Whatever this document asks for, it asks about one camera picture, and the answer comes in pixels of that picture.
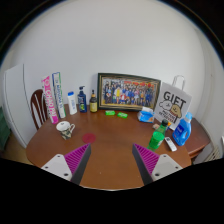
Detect white gift paper bag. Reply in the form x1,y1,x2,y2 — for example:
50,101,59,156
154,76,192,130

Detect blue detergent bottle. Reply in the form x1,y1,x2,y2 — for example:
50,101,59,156
172,112,192,146

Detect white green tall box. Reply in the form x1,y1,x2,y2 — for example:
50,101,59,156
52,72,66,118

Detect white radiator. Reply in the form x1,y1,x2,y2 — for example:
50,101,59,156
205,146,221,162

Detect green small packet right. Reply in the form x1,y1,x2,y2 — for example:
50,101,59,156
117,112,128,118

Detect white door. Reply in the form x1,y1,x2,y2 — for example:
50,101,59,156
3,64,36,148

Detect green small packet left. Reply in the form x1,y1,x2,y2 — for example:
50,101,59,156
105,110,115,116

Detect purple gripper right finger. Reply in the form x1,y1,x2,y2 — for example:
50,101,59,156
132,144,182,185

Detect green plastic bottle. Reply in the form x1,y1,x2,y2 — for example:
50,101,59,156
147,119,168,151

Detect green small packet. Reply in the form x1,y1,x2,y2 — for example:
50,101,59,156
105,110,115,116
117,112,128,118

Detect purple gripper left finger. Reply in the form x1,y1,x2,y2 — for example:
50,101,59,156
42,144,91,185

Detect wooden chair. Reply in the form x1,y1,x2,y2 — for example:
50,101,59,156
30,89,48,129

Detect pink tall box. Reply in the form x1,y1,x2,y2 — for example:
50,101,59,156
41,76,58,124

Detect amber yellow-label pump bottle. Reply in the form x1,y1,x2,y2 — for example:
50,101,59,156
89,90,97,113

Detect white plastic bottle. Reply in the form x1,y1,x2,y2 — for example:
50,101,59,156
68,91,77,115

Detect framed group photo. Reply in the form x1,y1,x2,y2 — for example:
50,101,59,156
97,73,161,111

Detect dark blue pump bottle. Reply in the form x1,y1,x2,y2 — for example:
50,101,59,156
78,86,87,113

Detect red round coaster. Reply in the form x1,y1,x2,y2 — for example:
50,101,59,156
82,133,96,143

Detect patterned ceramic mug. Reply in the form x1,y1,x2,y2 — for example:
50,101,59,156
56,121,75,140

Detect white remote control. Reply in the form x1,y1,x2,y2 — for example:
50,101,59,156
165,137,177,152

